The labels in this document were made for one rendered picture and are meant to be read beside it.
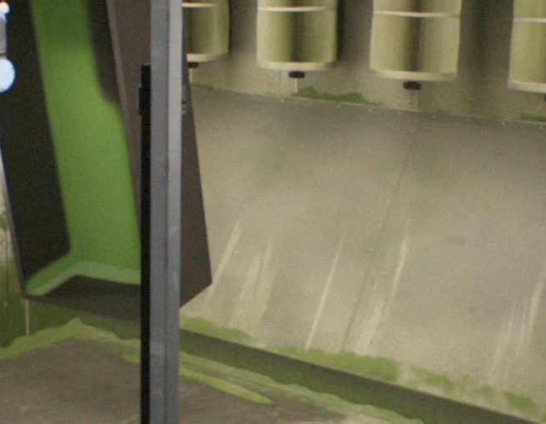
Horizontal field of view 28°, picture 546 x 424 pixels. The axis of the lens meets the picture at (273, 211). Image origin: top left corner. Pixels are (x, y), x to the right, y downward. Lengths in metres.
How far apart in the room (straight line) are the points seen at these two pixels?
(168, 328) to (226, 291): 2.16
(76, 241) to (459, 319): 1.48
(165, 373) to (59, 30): 1.83
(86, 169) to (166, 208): 1.77
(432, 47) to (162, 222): 1.94
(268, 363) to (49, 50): 1.48
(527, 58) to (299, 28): 0.99
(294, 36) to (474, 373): 1.49
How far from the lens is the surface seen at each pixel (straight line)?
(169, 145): 2.39
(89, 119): 4.07
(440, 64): 4.15
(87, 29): 3.96
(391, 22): 4.14
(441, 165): 4.42
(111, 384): 4.44
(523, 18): 3.94
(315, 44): 4.45
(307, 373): 4.34
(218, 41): 4.83
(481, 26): 4.42
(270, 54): 4.47
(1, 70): 3.15
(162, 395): 2.54
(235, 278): 4.64
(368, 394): 4.22
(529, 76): 3.93
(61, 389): 4.40
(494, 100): 4.41
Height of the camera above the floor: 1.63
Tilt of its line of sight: 12 degrees down
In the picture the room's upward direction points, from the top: 2 degrees clockwise
